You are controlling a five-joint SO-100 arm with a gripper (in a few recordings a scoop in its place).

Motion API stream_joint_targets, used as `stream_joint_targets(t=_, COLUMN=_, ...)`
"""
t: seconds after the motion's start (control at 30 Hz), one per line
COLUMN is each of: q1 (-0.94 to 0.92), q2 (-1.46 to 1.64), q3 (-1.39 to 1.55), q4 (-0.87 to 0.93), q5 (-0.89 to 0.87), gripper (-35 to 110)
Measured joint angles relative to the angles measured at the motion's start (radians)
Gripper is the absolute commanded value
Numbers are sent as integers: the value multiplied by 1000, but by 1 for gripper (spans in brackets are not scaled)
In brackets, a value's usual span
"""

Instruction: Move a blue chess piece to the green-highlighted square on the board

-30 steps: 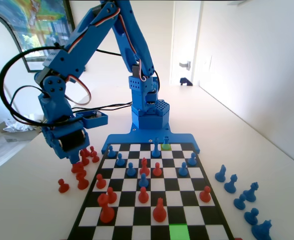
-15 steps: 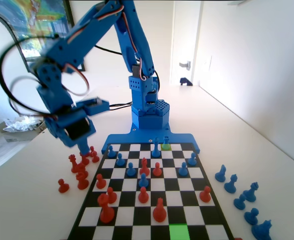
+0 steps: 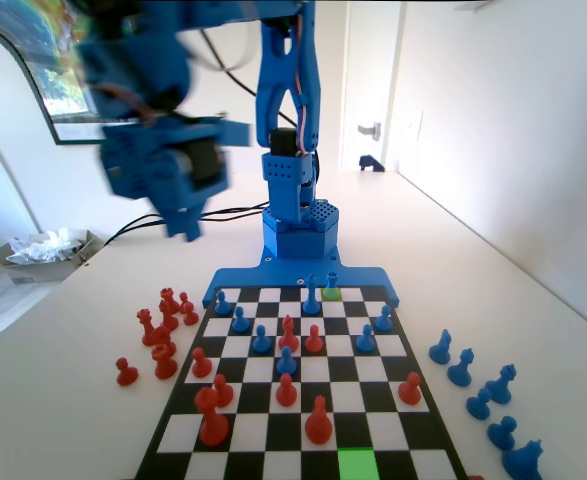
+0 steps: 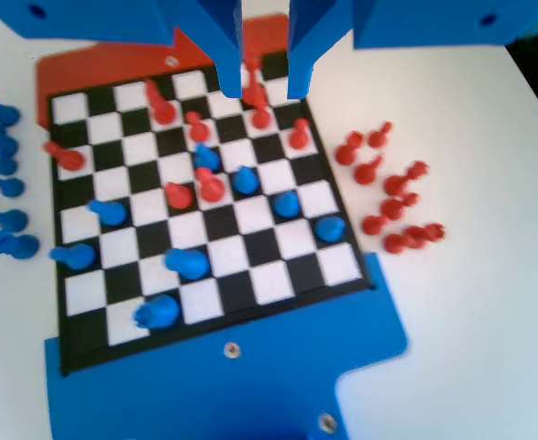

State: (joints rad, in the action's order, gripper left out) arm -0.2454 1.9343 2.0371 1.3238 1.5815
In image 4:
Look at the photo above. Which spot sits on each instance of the silver screw in red plate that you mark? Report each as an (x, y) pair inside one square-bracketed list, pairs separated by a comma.
[(171, 60)]

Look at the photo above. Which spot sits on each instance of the silver screw in blue plate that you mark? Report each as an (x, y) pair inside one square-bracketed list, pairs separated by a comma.
[(327, 421), (232, 349)]

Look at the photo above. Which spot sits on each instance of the blue chess pawn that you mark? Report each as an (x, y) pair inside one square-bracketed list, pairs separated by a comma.
[(205, 158), (111, 213), (9, 185), (287, 204), (329, 230), (78, 256), (244, 180)]

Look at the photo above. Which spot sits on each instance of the blue chess king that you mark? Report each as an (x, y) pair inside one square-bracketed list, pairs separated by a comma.
[(189, 264)]

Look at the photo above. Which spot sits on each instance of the red chess pawn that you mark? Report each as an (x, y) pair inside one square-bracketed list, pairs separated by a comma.
[(67, 157), (179, 196), (374, 225), (198, 129), (260, 119), (393, 244), (378, 136), (298, 136)]

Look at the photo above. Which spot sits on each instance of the red chess rook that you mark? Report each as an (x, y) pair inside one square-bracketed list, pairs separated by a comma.
[(346, 151), (426, 234)]

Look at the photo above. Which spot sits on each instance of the blue base plate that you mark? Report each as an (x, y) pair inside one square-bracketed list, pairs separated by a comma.
[(204, 403)]

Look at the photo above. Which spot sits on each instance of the red chess king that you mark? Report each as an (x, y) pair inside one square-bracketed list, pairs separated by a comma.
[(253, 91)]

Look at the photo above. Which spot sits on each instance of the chessboard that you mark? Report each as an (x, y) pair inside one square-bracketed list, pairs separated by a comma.
[(232, 238)]

